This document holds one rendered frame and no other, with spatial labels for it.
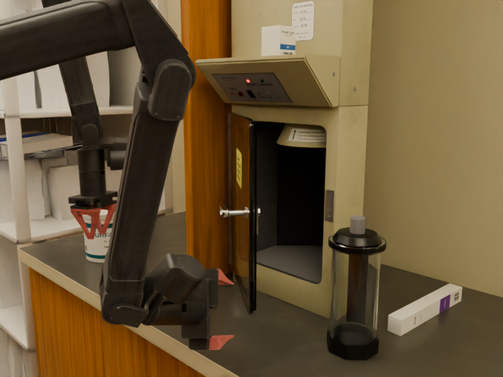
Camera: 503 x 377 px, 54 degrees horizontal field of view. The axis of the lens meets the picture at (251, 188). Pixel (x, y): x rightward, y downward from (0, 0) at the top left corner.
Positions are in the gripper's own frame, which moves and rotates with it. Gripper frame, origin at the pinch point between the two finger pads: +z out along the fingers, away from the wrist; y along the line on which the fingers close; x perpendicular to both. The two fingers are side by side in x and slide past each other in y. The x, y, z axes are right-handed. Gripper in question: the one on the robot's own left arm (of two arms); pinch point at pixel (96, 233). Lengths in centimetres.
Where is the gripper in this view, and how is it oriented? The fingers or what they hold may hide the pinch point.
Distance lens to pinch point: 120.3
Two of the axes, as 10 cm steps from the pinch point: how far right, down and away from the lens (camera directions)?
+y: 3.2, -1.5, 9.4
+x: -9.5, -0.3, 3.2
